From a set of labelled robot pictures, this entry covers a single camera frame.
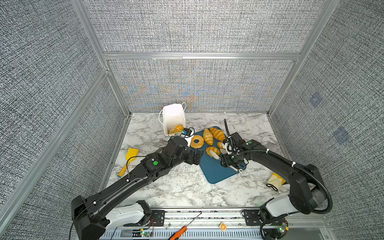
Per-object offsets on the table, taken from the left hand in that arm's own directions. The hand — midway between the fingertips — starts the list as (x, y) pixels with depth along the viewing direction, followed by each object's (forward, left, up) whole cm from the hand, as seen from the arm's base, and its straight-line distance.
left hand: (196, 149), depth 71 cm
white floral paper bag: (+26, +12, -3) cm, 29 cm away
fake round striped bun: (+11, -13, -19) cm, 25 cm away
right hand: (+2, -18, -18) cm, 25 cm away
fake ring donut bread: (+16, -2, -21) cm, 27 cm away
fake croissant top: (+22, -17, -18) cm, 33 cm away
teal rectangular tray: (+1, -10, -23) cm, 25 cm away
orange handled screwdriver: (-31, +11, -22) cm, 40 cm away
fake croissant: (+22, -10, -19) cm, 31 cm away
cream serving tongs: (+4, -12, -15) cm, 20 cm away
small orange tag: (-29, -11, -23) cm, 38 cm away
